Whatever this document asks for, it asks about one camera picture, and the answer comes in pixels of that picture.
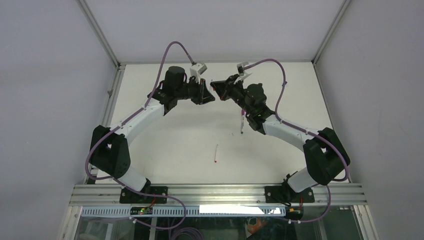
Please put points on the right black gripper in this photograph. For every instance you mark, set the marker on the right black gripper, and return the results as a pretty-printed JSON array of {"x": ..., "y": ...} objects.
[{"x": 226, "y": 86}]

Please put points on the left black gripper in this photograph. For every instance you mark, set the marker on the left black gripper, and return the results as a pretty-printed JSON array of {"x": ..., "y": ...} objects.
[{"x": 203, "y": 96}]

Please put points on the white pen red end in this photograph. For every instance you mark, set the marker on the white pen red end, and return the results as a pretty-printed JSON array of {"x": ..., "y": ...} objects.
[{"x": 215, "y": 153}]

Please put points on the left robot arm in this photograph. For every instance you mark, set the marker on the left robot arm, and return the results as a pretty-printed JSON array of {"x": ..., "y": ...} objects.
[{"x": 109, "y": 150}]

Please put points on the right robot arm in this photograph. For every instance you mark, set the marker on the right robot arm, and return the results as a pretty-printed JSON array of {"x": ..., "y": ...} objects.
[{"x": 325, "y": 156}]

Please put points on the orange object below table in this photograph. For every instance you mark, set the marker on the orange object below table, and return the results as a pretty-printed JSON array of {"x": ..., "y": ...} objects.
[{"x": 254, "y": 224}]

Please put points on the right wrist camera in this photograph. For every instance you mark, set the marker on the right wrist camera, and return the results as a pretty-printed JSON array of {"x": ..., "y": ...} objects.
[{"x": 242, "y": 72}]

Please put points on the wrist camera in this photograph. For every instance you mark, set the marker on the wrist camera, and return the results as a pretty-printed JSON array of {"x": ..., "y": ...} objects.
[
  {"x": 242, "y": 72},
  {"x": 196, "y": 70}
]

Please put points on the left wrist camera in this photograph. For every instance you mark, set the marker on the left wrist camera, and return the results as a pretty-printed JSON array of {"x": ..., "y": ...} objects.
[{"x": 196, "y": 70}]

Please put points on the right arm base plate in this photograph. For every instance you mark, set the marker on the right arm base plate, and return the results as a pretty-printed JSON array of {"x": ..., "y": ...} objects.
[{"x": 284, "y": 194}]

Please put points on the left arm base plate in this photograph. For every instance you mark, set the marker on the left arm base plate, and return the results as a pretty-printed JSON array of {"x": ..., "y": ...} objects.
[{"x": 159, "y": 192}]

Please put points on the aluminium frame rail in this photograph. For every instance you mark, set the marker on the aluminium frame rail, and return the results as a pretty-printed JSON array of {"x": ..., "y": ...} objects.
[{"x": 338, "y": 194}]

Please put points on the white slotted cable duct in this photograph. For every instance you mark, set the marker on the white slotted cable duct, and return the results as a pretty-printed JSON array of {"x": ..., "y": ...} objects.
[{"x": 203, "y": 210}]

